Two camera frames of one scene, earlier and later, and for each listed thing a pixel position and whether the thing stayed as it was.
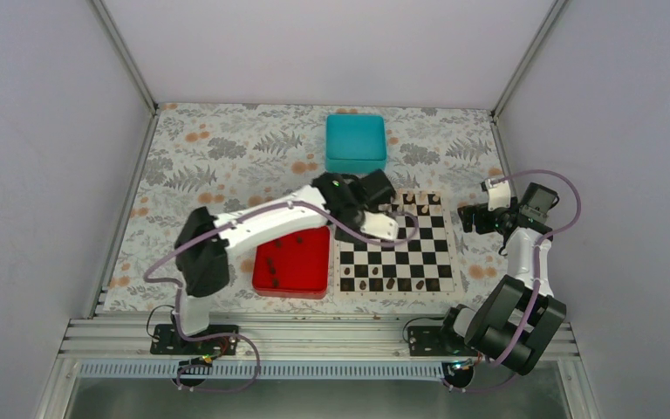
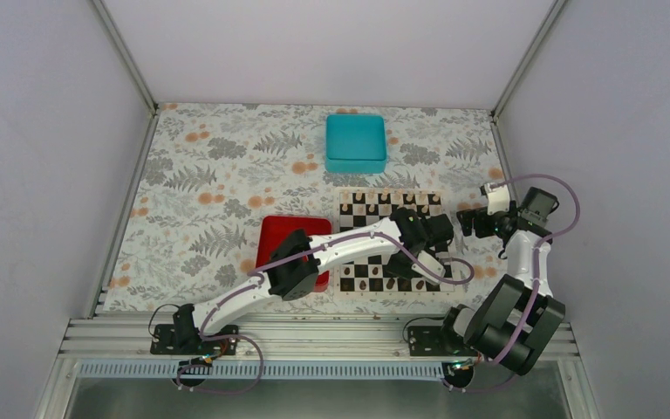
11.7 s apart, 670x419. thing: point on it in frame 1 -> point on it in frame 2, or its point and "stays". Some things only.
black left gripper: (342, 235) -> (394, 269)
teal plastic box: (355, 143) stays
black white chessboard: (423, 267) stays
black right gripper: (468, 218) stays
